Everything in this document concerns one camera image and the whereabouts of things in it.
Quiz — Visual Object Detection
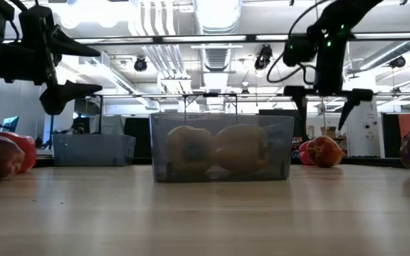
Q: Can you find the white machine cabinet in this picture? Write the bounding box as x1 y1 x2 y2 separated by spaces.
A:
347 99 386 158

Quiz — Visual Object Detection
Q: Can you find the black ceiling spotlight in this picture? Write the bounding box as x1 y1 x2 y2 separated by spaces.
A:
133 55 148 73
389 55 407 69
253 44 273 70

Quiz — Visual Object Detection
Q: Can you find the yellow bell pepper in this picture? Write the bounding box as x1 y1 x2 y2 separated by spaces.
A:
165 125 215 175
214 123 270 174

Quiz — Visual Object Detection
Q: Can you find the small computer monitor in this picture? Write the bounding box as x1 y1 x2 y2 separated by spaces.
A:
1 116 20 133

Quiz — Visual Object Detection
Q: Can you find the grey fabric cover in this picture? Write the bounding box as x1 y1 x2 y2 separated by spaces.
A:
89 114 126 135

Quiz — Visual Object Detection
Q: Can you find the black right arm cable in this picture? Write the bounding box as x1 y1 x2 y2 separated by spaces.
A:
266 0 330 85

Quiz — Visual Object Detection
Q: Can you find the silver ventilation duct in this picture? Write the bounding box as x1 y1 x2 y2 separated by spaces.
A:
192 0 244 72

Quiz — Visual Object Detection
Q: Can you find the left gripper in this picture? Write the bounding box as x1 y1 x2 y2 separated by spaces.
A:
0 5 103 115

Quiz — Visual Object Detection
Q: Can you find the dark grey plastic bin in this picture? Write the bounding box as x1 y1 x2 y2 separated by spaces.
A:
149 112 295 183
52 133 137 167

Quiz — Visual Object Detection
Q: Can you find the red yellow apple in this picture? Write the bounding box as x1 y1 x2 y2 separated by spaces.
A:
306 135 344 169

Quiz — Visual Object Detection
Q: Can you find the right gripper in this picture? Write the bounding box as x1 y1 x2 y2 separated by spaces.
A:
283 49 374 142

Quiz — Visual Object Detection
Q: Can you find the black screen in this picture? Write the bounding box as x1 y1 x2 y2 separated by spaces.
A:
258 109 310 143
124 117 152 160

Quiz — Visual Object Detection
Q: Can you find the cardboard box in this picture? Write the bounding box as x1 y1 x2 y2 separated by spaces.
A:
320 126 338 139

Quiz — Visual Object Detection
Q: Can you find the black metal rack frame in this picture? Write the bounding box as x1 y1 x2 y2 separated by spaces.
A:
98 92 240 134

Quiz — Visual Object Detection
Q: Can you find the black aluminium table frame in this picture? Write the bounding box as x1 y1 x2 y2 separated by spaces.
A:
33 156 407 169

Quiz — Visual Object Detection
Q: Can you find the red bell pepper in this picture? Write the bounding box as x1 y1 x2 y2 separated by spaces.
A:
298 140 316 166
0 132 38 174

